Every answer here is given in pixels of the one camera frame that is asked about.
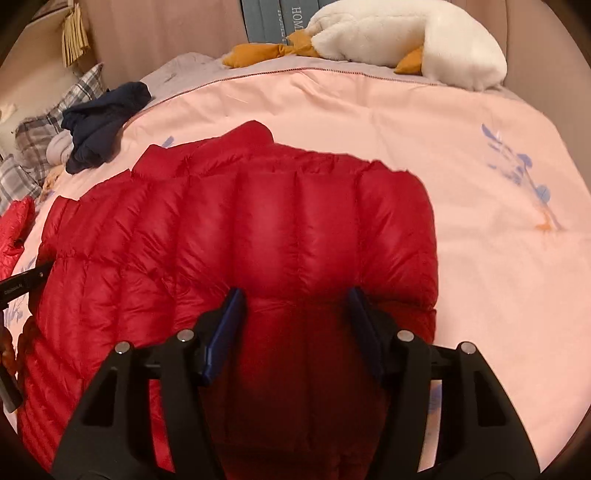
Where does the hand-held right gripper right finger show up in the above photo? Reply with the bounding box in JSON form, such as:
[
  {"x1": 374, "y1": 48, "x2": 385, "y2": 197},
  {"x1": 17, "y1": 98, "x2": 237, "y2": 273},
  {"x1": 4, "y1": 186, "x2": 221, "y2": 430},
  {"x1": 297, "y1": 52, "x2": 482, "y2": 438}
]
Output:
[{"x1": 347, "y1": 286, "x2": 542, "y2": 480}]

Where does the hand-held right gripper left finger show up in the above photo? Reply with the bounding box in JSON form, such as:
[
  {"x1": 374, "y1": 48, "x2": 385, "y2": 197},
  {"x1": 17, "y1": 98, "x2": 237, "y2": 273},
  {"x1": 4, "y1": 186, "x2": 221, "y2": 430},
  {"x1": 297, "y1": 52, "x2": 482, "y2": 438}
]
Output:
[{"x1": 50, "y1": 288, "x2": 247, "y2": 480}]

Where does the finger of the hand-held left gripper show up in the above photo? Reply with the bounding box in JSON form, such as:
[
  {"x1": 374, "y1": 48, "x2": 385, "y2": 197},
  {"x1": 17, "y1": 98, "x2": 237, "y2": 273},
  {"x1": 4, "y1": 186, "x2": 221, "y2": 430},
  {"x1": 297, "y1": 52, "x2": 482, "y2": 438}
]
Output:
[{"x1": 0, "y1": 262, "x2": 55, "y2": 311}]

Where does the red down jacket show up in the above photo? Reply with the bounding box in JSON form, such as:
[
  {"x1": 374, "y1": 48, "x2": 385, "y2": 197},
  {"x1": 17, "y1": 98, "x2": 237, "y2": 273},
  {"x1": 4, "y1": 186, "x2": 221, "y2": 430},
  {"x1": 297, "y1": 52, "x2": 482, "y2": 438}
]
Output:
[{"x1": 16, "y1": 120, "x2": 439, "y2": 480}]

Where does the person's left hand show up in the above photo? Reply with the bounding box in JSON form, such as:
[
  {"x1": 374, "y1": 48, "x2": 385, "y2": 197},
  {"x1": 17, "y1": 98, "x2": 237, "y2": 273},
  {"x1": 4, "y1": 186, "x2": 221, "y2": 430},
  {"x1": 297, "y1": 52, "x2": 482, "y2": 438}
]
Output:
[{"x1": 0, "y1": 318, "x2": 20, "y2": 377}]

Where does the red quilted garment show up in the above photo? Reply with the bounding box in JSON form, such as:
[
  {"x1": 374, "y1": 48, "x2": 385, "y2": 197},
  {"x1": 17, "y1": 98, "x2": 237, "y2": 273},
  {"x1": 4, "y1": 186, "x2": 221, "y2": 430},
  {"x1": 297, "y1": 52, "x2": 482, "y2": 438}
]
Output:
[{"x1": 0, "y1": 196, "x2": 37, "y2": 282}]

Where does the peach cloth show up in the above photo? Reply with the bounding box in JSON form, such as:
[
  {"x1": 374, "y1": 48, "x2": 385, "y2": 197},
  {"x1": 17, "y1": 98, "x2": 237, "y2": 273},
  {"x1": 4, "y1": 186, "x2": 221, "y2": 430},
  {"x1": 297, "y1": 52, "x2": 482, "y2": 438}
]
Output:
[{"x1": 42, "y1": 165, "x2": 65, "y2": 191}]

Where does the lilac cloth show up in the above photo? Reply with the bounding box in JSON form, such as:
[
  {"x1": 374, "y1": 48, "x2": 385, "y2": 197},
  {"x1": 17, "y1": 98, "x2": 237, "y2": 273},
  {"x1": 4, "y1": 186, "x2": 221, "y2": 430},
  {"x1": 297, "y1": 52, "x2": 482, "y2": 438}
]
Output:
[{"x1": 46, "y1": 131, "x2": 75, "y2": 163}]

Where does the navy blue garment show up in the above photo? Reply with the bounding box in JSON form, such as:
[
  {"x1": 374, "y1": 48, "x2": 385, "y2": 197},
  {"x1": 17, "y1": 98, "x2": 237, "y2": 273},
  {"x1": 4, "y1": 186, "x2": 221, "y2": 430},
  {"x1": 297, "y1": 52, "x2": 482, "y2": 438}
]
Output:
[{"x1": 61, "y1": 82, "x2": 153, "y2": 175}]

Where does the pink printed duvet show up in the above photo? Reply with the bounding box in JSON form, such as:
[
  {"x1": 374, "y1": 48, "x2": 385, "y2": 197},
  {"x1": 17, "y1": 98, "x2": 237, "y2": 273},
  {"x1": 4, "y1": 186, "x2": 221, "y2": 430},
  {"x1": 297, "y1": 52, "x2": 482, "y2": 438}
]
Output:
[{"x1": 0, "y1": 53, "x2": 591, "y2": 472}]

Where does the grey plaid pillow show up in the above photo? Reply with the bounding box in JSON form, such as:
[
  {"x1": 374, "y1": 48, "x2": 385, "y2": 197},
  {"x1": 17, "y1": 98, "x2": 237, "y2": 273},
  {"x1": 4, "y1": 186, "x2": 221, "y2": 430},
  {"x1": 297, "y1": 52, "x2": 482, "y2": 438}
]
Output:
[{"x1": 0, "y1": 62, "x2": 105, "y2": 217}]

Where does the yellow tassel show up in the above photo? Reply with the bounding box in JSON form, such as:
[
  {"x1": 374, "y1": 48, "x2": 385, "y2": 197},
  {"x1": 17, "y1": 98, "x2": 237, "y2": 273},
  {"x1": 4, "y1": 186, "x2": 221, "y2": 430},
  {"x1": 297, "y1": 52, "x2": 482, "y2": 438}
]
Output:
[{"x1": 62, "y1": 2, "x2": 92, "y2": 66}]

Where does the white goose plush toy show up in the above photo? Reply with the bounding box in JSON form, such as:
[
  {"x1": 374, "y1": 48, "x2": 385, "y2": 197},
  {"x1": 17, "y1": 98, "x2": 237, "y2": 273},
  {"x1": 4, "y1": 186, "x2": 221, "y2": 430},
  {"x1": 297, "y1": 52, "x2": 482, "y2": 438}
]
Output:
[{"x1": 223, "y1": 0, "x2": 509, "y2": 92}]

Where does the grey-blue printed cushion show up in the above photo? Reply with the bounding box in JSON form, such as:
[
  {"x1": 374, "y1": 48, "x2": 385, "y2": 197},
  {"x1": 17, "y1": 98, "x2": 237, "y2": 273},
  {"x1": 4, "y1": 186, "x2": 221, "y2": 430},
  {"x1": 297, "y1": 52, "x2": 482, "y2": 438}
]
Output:
[{"x1": 240, "y1": 0, "x2": 324, "y2": 47}]

